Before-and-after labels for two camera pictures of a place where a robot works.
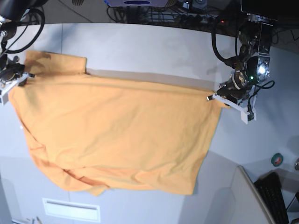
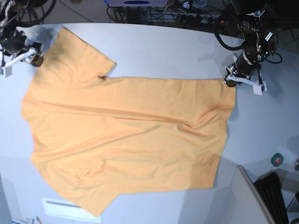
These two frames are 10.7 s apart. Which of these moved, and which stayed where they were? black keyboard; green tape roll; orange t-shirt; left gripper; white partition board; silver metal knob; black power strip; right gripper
Moved: left gripper; right gripper; orange t-shirt
Stayed: white partition board; green tape roll; black power strip; silver metal knob; black keyboard
